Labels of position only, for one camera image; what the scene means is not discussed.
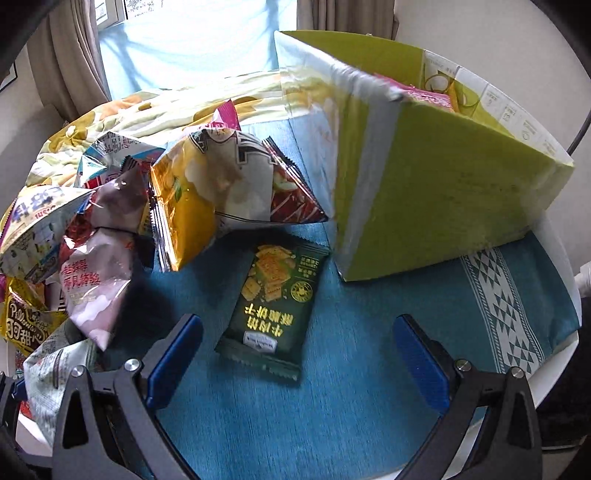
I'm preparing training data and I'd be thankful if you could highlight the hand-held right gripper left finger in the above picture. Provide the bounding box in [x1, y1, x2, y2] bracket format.
[52, 314, 204, 480]

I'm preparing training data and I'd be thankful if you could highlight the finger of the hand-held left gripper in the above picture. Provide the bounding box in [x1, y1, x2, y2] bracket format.
[0, 372, 24, 417]

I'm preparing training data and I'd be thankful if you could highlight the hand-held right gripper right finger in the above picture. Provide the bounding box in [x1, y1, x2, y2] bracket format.
[391, 314, 544, 480]

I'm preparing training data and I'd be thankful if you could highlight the yellow black snack packet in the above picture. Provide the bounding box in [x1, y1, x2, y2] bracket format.
[0, 276, 70, 343]

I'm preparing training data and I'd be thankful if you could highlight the dark green cracker packet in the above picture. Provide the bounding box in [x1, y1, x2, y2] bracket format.
[214, 243, 331, 383]

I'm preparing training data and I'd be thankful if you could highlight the orange yellow chip bag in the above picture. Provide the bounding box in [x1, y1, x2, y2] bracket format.
[151, 129, 278, 274]

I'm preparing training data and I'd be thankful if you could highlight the green cardboard box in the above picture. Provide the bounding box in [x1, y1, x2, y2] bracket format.
[274, 30, 576, 283]

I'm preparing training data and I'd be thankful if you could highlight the white green snack packet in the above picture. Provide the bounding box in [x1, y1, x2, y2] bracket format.
[22, 339, 99, 445]

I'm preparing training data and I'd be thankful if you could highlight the teal patterned tablecloth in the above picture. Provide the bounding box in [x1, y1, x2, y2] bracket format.
[69, 115, 581, 480]

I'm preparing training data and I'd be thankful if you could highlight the lilac white snack packet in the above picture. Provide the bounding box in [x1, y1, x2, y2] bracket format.
[59, 226, 140, 352]

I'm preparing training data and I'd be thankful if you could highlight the shiny maroon foil snack packet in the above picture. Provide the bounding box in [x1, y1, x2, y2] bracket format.
[65, 164, 154, 259]

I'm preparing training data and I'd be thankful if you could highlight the small white object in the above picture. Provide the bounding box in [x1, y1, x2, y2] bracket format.
[574, 260, 591, 297]

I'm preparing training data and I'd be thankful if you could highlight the red patterned snack packet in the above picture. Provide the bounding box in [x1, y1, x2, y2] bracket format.
[262, 137, 330, 224]

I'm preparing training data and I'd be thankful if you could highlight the white blue red snack packet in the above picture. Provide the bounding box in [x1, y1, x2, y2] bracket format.
[78, 131, 167, 190]

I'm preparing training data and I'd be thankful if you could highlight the magenta snack packet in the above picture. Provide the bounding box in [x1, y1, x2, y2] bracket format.
[202, 102, 241, 136]

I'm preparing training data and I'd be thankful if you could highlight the floral striped blanket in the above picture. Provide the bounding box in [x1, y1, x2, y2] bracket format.
[28, 68, 296, 186]

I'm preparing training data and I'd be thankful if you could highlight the pink snack packet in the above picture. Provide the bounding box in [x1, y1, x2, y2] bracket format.
[401, 84, 456, 112]

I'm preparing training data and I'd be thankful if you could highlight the light blue window cloth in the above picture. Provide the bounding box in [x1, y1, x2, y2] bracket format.
[99, 0, 297, 100]

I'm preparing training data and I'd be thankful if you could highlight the beige curtain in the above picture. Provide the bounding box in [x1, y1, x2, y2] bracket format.
[27, 0, 112, 121]
[295, 0, 399, 43]

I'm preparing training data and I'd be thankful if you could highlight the black cable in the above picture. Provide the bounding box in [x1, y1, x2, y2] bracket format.
[565, 65, 591, 158]

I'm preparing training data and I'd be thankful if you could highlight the framed wall picture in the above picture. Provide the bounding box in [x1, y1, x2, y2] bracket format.
[0, 59, 19, 91]

